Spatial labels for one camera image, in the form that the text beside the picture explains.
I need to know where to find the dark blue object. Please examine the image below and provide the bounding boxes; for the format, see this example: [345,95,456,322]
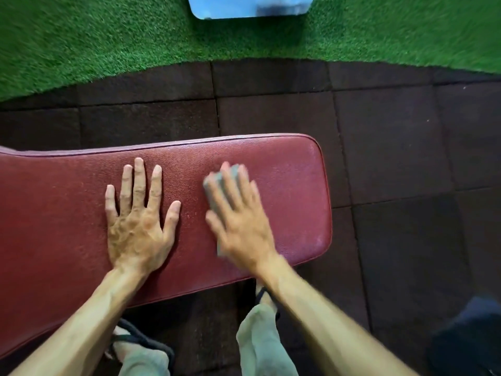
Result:
[425,295,501,376]

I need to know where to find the olive green trousers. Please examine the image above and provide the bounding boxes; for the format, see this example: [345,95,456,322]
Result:
[117,303,300,376]

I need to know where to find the grey cleaning cloth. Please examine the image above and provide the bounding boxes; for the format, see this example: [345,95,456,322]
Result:
[202,164,242,257]

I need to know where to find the black flip-flop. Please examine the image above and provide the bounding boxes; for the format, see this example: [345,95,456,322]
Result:
[254,284,282,322]
[105,318,176,376]

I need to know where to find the person's right foot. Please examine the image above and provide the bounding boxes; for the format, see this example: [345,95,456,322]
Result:
[255,279,275,310]

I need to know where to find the person's foot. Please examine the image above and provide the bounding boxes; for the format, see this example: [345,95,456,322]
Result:
[255,279,275,310]
[111,326,136,363]

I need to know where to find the person's right forearm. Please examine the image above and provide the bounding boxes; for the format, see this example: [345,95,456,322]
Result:
[254,254,420,376]

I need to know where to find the translucent blue bin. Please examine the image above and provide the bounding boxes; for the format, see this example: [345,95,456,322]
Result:
[186,0,316,21]

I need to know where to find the person's left forearm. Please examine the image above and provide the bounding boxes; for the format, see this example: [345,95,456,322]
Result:
[9,268,151,376]

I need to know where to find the person's right hand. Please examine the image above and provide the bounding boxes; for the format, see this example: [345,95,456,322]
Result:
[203,161,281,277]

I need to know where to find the person's left hand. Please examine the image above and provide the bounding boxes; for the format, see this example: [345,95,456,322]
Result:
[104,157,182,277]

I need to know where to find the red padded bench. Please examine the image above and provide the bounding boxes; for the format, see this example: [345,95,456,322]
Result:
[0,133,333,359]

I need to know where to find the green artificial turf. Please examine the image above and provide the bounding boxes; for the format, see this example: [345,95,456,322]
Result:
[0,0,501,102]

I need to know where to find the person's left foot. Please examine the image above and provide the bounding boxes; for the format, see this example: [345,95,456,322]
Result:
[111,326,136,363]

